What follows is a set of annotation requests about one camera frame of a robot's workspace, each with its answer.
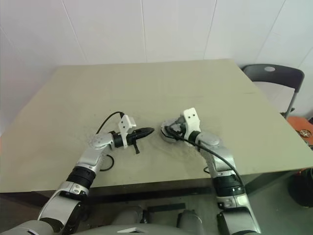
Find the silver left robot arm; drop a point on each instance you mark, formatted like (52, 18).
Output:
(91, 159)

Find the round motor housing copper windings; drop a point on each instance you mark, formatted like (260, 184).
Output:
(166, 137)

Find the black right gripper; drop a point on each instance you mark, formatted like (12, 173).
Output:
(180, 128)

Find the black flat bar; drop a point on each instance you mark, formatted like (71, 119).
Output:
(165, 207)

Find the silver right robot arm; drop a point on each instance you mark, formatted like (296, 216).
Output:
(220, 156)

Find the silver robot torso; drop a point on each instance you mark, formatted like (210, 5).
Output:
(29, 228)

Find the black folding chair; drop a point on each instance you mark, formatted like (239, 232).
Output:
(274, 74)

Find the orange object with emblem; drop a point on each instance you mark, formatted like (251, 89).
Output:
(298, 127)

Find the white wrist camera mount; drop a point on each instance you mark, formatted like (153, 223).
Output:
(192, 120)
(124, 126)

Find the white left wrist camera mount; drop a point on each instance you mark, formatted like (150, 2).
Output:
(124, 126)

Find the dark grey rounded shape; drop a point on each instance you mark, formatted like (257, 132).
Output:
(189, 221)
(129, 215)

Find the black rounded object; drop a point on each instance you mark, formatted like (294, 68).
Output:
(302, 191)

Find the dark table frame rail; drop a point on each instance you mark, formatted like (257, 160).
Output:
(137, 193)

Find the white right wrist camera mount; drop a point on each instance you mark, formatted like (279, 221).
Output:
(192, 120)

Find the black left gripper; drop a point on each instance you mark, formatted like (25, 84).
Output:
(131, 138)

